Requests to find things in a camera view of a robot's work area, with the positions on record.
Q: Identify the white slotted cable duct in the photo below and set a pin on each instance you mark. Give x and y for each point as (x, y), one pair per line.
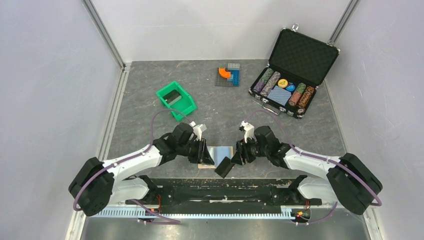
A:
(137, 212)

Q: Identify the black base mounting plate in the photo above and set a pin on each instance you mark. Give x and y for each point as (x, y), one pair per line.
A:
(225, 196)

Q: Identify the green red chip stack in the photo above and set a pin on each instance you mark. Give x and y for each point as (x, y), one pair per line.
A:
(297, 94)

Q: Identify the black poker chip case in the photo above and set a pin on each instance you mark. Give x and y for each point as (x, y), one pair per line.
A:
(300, 59)

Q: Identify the grey lego brick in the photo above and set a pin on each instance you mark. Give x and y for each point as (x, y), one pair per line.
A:
(233, 66)

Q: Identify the beige leather card holder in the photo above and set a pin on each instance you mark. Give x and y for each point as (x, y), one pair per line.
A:
(218, 153)

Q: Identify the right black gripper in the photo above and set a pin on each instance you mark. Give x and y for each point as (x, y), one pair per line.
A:
(244, 148)

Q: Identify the dark card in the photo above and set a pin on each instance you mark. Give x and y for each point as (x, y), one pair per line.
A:
(172, 97)

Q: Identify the orange curved lego piece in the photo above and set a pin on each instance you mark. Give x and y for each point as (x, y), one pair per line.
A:
(224, 73)

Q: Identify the purple green chip stack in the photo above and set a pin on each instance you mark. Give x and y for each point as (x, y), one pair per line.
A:
(263, 80)

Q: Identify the pink grey chip stack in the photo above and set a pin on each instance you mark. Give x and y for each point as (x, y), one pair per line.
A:
(270, 84)

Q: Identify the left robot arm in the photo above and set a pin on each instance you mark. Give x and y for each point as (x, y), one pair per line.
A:
(100, 183)

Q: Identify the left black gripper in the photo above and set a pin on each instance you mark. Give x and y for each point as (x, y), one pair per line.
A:
(202, 155)

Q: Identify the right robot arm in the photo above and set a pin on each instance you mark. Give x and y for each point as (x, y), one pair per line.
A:
(342, 179)

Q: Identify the blue playing card deck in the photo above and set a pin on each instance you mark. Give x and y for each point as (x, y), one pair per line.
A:
(279, 95)

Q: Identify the orange black chip stack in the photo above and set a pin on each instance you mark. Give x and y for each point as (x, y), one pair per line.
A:
(305, 98)

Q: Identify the yellow dealer chip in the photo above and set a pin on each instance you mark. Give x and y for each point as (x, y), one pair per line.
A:
(283, 83)

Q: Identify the green plastic bin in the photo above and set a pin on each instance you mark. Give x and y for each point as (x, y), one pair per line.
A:
(186, 105)

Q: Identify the blue dealer chip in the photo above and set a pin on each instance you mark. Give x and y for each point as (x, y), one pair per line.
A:
(290, 87)

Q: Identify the blue lego bricks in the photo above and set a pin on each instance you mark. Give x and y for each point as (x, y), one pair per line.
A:
(234, 79)

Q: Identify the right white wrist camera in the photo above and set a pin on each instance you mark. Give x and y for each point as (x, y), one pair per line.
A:
(248, 130)

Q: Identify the grey lego baseplate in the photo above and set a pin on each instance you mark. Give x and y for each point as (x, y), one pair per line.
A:
(222, 82)

